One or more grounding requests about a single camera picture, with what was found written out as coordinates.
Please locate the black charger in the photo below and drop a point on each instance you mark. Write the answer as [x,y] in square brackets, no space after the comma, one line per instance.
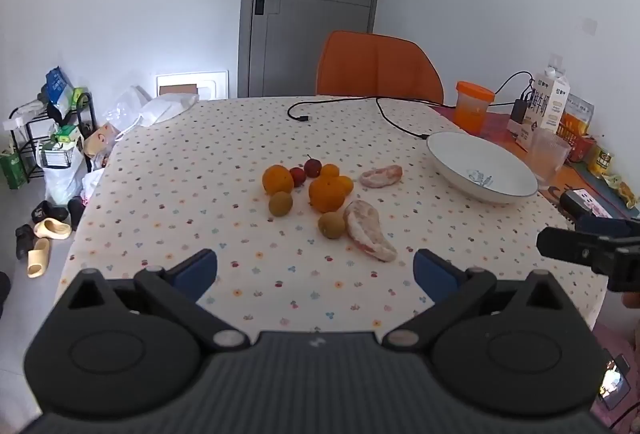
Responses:
[520,109]

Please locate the green box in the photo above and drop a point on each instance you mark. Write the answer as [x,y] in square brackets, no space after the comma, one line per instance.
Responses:
[11,169]

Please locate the small red fruit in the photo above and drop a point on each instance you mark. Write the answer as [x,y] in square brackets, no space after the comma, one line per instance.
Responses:
[298,177]

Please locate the white ceramic bowl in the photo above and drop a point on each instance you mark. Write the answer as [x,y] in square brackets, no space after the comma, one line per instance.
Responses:
[475,163]

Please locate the clear glass cup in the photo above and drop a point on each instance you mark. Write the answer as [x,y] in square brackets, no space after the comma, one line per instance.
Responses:
[549,156]

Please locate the large peeled pomelo piece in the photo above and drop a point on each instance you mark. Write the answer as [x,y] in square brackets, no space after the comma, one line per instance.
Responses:
[367,229]

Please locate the brown paper bag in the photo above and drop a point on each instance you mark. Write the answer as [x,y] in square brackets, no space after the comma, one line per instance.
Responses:
[100,141]

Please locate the black shoe rack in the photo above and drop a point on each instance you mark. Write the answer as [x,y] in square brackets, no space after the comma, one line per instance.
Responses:
[30,133]

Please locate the red basket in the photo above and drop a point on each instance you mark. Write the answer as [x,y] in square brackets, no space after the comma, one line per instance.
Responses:
[575,146]

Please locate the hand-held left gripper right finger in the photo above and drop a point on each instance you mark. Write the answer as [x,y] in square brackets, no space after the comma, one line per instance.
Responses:
[434,274]

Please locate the beige slipper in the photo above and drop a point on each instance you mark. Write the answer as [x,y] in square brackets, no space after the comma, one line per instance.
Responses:
[39,259]
[52,229]

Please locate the blue packet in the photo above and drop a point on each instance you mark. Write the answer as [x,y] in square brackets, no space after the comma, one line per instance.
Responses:
[59,88]

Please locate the small green carton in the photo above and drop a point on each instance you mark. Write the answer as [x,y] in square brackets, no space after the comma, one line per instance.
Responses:
[67,137]

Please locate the red fruit with stem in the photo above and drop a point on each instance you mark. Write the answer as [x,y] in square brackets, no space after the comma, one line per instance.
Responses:
[313,167]

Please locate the orange lidded cup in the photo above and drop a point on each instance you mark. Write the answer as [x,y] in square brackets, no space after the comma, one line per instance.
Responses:
[472,108]

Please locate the white shopping bag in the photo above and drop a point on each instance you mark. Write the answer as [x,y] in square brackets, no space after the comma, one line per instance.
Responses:
[62,181]

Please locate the clear plastic bag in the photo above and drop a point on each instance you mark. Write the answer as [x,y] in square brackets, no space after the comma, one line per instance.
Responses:
[125,108]

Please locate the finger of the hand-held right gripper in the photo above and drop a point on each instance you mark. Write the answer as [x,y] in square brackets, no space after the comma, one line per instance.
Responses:
[602,226]
[570,246]

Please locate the orange foil packet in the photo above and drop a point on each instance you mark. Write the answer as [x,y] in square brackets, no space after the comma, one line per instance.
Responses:
[580,113]

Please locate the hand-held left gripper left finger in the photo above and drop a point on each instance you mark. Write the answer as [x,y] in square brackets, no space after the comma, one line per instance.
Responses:
[195,271]

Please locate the black power strip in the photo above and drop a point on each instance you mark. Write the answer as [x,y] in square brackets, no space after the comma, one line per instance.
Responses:
[582,203]

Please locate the milk carton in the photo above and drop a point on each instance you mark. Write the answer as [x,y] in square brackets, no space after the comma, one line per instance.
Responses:
[547,103]

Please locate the brown round fruit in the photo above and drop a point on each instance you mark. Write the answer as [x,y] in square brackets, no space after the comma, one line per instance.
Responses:
[280,204]
[332,225]

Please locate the yellow can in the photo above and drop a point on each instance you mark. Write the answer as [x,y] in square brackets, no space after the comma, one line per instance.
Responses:
[601,162]

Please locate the yellow snack packet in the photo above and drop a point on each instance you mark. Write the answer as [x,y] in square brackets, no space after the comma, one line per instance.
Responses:
[622,189]

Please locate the large orange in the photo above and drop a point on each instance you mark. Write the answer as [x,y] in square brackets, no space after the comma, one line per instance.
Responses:
[327,195]

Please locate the small peeled pomelo piece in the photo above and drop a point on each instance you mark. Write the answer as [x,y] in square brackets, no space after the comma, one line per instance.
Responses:
[381,176]

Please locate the orange chair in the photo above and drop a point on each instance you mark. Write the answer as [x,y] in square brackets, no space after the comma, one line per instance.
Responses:
[380,66]

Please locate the smartphone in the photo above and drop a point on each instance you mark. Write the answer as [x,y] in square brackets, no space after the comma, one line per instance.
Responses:
[614,381]

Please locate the small orange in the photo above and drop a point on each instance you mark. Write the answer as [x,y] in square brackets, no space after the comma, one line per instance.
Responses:
[330,170]
[346,185]

